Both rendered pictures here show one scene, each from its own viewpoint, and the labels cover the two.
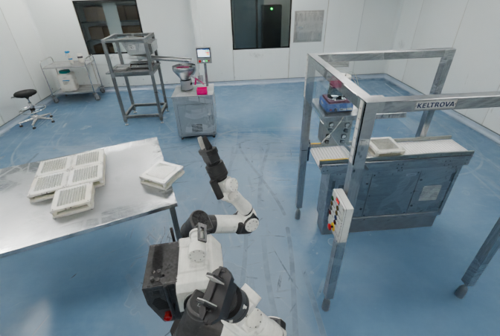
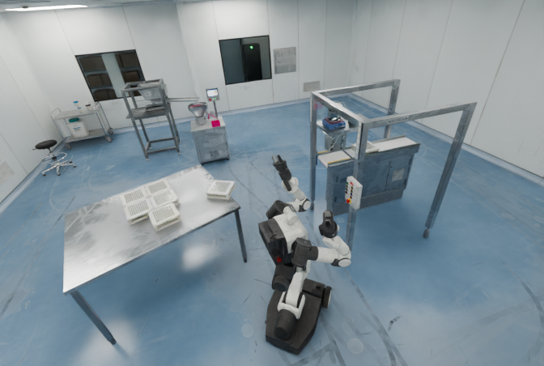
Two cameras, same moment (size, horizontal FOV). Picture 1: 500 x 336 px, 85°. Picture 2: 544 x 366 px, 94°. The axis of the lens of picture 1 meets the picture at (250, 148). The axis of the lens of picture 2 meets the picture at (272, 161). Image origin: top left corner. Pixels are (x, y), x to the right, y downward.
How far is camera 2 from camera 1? 84 cm
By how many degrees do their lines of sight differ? 9
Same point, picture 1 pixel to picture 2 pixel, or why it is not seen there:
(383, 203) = (370, 186)
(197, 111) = (214, 141)
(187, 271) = (287, 231)
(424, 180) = (393, 166)
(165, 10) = (163, 57)
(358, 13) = (321, 46)
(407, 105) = (384, 121)
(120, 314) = (206, 296)
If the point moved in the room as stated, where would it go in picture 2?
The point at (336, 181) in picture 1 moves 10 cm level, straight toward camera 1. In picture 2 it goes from (338, 176) to (339, 180)
